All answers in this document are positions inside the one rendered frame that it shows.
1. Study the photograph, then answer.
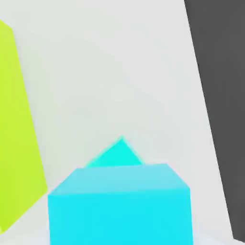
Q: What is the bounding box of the small cyan cube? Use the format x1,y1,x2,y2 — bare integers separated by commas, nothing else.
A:
47,163,194,245

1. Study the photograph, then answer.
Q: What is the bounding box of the large lime green box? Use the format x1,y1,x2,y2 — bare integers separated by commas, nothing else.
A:
0,19,48,234

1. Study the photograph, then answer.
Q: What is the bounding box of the small turquoise cube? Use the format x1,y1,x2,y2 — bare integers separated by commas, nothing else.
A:
83,134,146,169

